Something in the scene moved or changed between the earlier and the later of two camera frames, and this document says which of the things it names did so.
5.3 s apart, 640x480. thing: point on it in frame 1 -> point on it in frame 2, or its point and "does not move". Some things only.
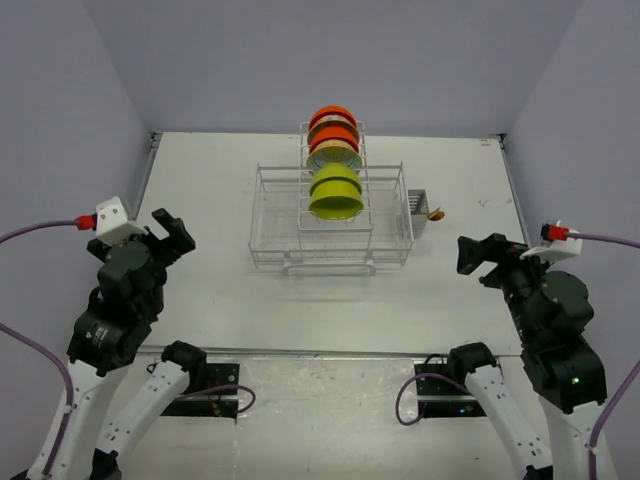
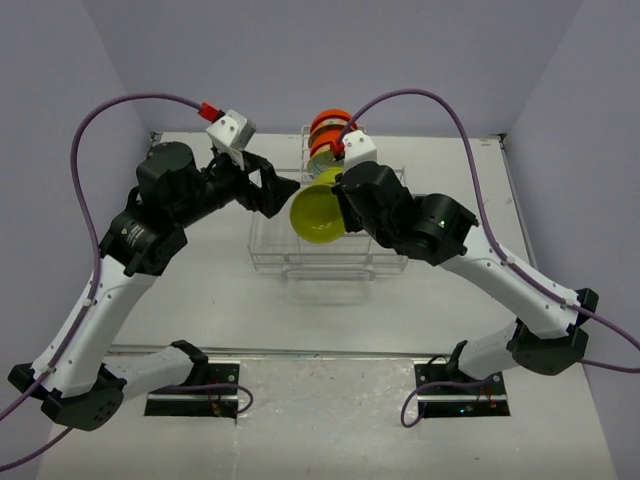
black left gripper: [180, 239] -> [274, 190]
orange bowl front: [334, 132] does not move
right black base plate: [443, 398] does not move
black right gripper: [495, 247] -> [350, 222]
